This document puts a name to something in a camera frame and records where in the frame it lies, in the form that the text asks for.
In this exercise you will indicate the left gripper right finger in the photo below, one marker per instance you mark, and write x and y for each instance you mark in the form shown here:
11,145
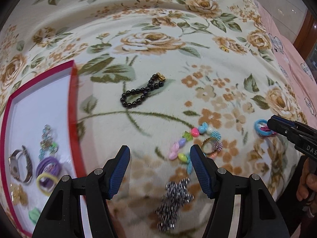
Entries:
205,171

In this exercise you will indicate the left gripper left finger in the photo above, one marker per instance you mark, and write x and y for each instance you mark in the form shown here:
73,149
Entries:
115,170

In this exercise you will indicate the rose gold wristwatch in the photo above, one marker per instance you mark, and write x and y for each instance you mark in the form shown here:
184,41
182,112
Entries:
20,165

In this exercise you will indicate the gold claw hair clip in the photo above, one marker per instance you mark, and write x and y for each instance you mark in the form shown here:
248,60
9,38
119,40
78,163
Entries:
18,195

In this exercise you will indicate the red jewelry tray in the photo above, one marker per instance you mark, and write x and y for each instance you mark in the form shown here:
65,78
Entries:
48,99

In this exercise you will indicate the right hand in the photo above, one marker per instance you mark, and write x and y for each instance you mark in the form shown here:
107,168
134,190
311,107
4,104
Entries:
307,187

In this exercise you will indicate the silver sequin hair clip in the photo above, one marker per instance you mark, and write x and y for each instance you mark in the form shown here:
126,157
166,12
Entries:
176,197

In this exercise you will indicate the pink metallic hair clip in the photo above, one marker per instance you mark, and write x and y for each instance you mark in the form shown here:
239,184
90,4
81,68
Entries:
265,131

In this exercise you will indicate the floral fleece blanket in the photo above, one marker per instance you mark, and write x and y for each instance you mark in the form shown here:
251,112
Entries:
160,76

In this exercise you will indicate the pink bedsheet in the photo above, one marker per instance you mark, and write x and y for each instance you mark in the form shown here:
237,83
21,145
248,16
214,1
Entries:
293,67

